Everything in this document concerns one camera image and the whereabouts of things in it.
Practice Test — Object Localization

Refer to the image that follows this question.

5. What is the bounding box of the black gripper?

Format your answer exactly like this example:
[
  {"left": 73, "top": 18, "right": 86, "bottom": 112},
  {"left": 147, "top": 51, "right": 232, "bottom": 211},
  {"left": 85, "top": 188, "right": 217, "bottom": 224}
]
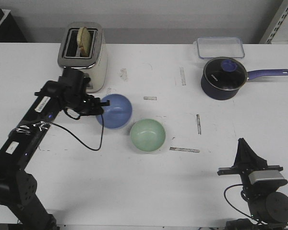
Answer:
[
  {"left": 217, "top": 138, "right": 283, "bottom": 180},
  {"left": 80, "top": 94, "right": 110, "bottom": 116}
]

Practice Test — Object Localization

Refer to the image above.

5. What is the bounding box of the blue bowl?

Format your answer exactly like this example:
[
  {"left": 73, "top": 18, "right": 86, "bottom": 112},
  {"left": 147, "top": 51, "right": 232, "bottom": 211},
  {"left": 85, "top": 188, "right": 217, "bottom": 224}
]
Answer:
[{"left": 101, "top": 94, "right": 132, "bottom": 129}]

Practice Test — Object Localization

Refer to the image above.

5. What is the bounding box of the green bowl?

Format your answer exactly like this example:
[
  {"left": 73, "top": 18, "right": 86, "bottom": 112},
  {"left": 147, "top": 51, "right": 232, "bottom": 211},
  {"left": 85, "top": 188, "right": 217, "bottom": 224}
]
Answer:
[{"left": 130, "top": 119, "right": 166, "bottom": 152}]

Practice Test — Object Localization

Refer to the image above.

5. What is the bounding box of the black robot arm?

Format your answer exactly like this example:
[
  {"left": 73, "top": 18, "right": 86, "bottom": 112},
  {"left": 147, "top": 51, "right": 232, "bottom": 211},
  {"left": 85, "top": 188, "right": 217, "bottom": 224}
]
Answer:
[
  {"left": 0, "top": 68, "right": 110, "bottom": 230},
  {"left": 217, "top": 138, "right": 288, "bottom": 230}
]

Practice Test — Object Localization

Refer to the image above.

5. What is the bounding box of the cream and steel toaster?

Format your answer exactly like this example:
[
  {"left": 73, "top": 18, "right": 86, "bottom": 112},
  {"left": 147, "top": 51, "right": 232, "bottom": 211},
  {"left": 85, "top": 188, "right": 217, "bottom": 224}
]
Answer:
[{"left": 58, "top": 22, "right": 108, "bottom": 93}]

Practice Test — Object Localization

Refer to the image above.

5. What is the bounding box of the toast slice in toaster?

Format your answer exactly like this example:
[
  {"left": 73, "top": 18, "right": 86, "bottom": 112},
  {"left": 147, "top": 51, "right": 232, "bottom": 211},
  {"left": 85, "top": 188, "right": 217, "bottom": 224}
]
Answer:
[{"left": 77, "top": 27, "right": 92, "bottom": 57}]

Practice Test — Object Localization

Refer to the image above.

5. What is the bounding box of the dark blue saucepan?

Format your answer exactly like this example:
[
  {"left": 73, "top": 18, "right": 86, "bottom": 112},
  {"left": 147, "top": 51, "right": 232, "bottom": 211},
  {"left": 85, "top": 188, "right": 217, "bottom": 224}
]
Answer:
[{"left": 201, "top": 69, "right": 288, "bottom": 101}]

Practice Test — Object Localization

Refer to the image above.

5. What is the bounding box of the glass pot lid blue knob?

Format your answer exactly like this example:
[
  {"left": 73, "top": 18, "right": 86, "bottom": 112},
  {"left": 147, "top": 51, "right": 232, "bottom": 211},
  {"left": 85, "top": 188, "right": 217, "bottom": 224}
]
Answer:
[{"left": 204, "top": 57, "right": 247, "bottom": 91}]

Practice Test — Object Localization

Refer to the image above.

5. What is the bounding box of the clear plastic food container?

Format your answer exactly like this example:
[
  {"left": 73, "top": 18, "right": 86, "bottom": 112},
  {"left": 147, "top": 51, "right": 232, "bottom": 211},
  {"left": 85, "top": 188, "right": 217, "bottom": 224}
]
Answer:
[{"left": 193, "top": 37, "right": 245, "bottom": 59}]

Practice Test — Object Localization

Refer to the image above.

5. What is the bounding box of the black box in corner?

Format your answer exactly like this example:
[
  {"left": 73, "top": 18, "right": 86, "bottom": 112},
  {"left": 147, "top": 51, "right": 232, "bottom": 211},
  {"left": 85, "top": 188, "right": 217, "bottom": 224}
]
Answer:
[{"left": 0, "top": 9, "right": 27, "bottom": 43}]

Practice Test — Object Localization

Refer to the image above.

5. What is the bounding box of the white metal shelf upright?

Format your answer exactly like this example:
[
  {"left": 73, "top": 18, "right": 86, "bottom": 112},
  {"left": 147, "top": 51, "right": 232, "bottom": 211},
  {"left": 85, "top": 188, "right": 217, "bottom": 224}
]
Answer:
[{"left": 259, "top": 0, "right": 288, "bottom": 45}]

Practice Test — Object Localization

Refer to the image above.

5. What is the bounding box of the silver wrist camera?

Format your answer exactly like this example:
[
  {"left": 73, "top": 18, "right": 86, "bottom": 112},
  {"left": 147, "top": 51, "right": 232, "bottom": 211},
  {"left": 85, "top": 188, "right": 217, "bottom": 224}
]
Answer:
[{"left": 249, "top": 170, "right": 285, "bottom": 185}]

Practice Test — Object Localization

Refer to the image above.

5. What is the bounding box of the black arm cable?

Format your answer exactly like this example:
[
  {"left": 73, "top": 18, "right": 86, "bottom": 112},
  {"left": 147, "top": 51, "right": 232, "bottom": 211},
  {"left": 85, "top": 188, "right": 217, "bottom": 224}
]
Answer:
[
  {"left": 48, "top": 112, "right": 105, "bottom": 151},
  {"left": 224, "top": 184, "right": 252, "bottom": 219}
]

